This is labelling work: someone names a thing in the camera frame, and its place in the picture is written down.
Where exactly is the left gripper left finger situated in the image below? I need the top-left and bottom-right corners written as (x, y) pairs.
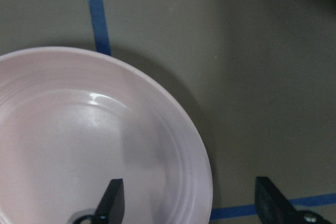
top-left (70, 178), bottom-right (124, 224)

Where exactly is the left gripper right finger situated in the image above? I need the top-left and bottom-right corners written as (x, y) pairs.
top-left (255, 176), bottom-right (330, 223)

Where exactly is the pink plate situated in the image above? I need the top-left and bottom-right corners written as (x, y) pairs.
top-left (1, 47), bottom-right (213, 223)

